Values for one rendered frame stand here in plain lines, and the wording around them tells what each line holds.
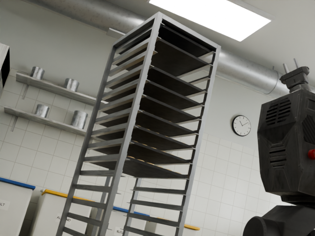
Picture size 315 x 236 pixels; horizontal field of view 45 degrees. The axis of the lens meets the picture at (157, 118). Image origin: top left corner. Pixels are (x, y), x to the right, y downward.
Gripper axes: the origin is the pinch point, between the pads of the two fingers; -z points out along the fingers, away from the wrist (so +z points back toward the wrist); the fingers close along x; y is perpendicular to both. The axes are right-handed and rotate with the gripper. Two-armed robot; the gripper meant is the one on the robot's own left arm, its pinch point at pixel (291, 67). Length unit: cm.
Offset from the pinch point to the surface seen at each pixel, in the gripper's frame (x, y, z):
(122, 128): -95, 9, -7
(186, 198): -83, -23, 34
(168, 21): -56, 1, -62
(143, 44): -76, 2, -57
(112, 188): -96, 21, 29
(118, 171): -92, 19, 21
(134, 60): -86, 1, -51
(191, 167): -77, -24, 18
